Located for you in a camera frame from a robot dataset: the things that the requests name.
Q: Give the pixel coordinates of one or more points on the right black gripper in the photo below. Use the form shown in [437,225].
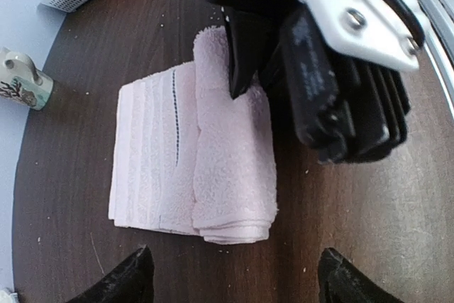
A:
[253,42]

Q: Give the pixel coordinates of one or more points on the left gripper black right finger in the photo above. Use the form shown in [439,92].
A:
[340,281]

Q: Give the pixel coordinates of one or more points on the floral ceramic mug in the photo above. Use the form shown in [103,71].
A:
[22,81]

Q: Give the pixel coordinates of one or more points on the pink towel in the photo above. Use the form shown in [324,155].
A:
[190,160]

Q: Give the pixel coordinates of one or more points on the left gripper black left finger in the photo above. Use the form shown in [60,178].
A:
[129,281]

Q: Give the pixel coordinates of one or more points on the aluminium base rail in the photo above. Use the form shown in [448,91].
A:
[439,42]

